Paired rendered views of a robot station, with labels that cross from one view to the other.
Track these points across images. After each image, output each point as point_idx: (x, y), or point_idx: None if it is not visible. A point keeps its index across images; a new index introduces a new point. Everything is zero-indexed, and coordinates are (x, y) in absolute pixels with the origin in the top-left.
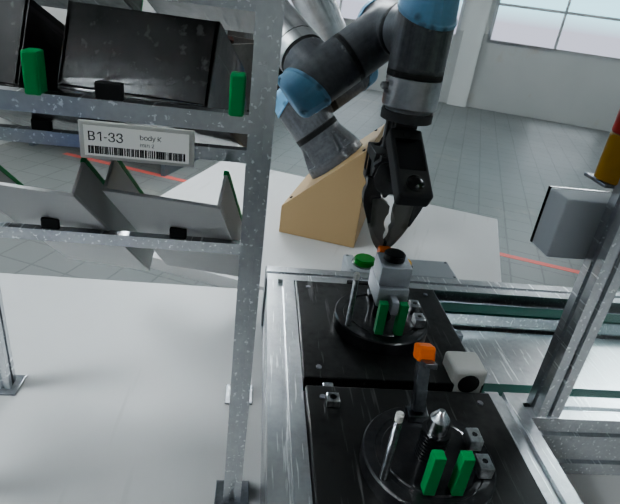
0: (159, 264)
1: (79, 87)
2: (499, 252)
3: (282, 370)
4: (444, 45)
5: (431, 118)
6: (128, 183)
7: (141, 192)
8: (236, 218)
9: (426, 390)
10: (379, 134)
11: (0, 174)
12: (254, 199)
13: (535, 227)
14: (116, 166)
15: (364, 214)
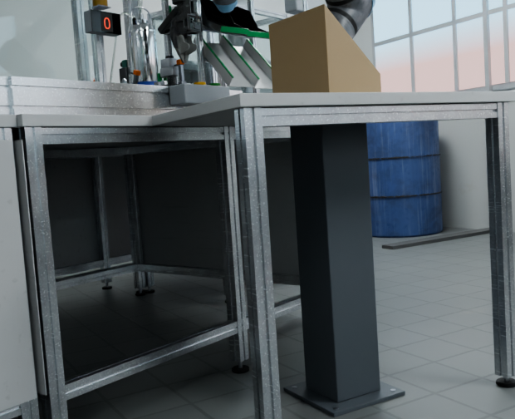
0: None
1: (209, 17)
2: (192, 105)
3: None
4: None
5: (172, 0)
6: (228, 44)
7: (233, 49)
8: (208, 51)
9: (133, 83)
10: (298, 14)
11: (253, 49)
12: None
13: (120, 29)
14: (223, 37)
15: (301, 91)
